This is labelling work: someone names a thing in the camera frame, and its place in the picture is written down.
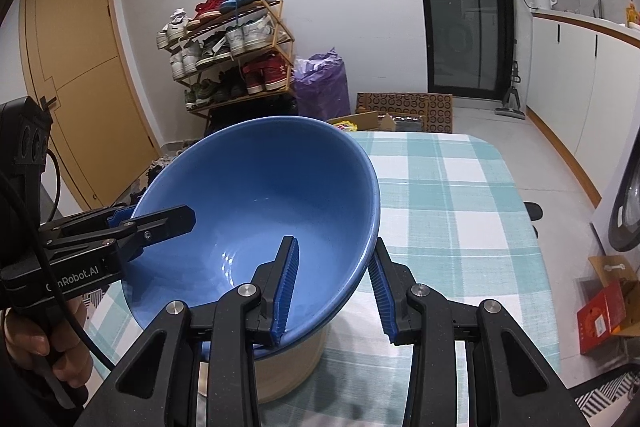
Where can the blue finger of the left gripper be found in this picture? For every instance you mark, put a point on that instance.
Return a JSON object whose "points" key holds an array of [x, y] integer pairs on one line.
{"points": [[134, 234], [122, 214]]}

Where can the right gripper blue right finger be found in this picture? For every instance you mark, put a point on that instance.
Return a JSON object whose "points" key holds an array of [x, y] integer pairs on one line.
{"points": [[380, 269]]}

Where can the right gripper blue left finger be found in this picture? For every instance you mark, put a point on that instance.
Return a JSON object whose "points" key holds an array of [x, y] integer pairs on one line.
{"points": [[282, 281]]}

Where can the cream plate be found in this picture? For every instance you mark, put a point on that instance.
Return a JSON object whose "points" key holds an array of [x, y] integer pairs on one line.
{"points": [[279, 375]]}

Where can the blue bowl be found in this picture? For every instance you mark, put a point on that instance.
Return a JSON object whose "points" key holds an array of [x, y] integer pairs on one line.
{"points": [[250, 186]]}

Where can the white kitchen cabinets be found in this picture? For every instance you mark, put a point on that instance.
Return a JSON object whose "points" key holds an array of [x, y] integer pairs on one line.
{"points": [[582, 92]]}

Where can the person's left hand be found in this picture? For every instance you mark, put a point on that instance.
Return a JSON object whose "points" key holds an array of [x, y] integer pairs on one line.
{"points": [[25, 340]]}

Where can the wooden door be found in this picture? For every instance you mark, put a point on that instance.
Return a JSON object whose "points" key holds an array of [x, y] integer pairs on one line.
{"points": [[74, 64]]}

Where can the teal checked tablecloth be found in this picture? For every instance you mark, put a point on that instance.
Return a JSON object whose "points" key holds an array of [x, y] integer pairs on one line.
{"points": [[451, 212]]}

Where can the open cardboard box with snacks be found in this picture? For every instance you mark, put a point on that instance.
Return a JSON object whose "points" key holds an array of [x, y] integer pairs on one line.
{"points": [[366, 121]]}

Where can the black slipper far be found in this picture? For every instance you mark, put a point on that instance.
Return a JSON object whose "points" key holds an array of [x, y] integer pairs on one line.
{"points": [[534, 211]]}

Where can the patterned cardboard box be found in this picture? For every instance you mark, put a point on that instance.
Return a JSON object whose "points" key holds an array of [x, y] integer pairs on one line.
{"points": [[434, 109]]}

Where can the wooden shoe rack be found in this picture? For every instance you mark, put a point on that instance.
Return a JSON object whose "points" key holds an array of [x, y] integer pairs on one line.
{"points": [[234, 59]]}

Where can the purple plastic bag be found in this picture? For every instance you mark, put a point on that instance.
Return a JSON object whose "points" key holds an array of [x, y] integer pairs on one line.
{"points": [[321, 86]]}

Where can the vacuum cleaner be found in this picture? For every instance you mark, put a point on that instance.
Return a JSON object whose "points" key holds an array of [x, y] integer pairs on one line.
{"points": [[511, 105]]}

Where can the red orange cardboard box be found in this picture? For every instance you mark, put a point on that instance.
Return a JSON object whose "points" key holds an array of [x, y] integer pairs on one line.
{"points": [[614, 311]]}

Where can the white washing machine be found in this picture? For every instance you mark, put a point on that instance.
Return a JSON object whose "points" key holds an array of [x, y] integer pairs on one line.
{"points": [[616, 219]]}

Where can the black white patterned rug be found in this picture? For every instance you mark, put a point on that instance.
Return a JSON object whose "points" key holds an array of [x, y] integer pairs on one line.
{"points": [[610, 399]]}

